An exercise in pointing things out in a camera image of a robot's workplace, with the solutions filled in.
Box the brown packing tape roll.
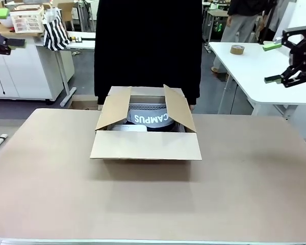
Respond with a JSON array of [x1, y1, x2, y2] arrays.
[[229, 44, 246, 55]]

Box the dark gift item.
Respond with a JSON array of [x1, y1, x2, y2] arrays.
[[146, 121, 178, 133]]

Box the grey CAMPUS gift item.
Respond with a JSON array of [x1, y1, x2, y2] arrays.
[[126, 103, 176, 130]]

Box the white gift item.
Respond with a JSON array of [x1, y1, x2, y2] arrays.
[[110, 124, 147, 132]]

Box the brown cardboard box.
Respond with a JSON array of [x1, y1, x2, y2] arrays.
[[89, 84, 203, 162]]

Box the small cardboard box on floor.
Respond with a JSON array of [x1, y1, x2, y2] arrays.
[[70, 100, 100, 110]]

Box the white board panel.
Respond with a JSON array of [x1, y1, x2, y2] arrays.
[[269, 0, 298, 43]]

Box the white plastic basket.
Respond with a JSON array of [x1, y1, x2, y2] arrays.
[[10, 9, 45, 34]]

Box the white cabinet with wooden top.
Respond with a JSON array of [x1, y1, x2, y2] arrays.
[[0, 24, 76, 101]]

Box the person in grey trousers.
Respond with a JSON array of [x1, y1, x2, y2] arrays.
[[211, 0, 270, 74]]

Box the black white striped bag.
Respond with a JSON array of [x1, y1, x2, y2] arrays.
[[42, 7, 71, 52]]

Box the background desk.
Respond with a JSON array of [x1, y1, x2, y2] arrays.
[[205, 9, 230, 44]]

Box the wooden chair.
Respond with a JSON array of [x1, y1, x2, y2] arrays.
[[52, 0, 76, 32]]

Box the narrow white table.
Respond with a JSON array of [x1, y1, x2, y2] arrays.
[[35, 31, 96, 107]]

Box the person in black top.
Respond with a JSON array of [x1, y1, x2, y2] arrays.
[[93, 0, 203, 107]]

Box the aluminium frame rail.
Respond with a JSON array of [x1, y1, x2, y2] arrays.
[[0, 238, 306, 245]]

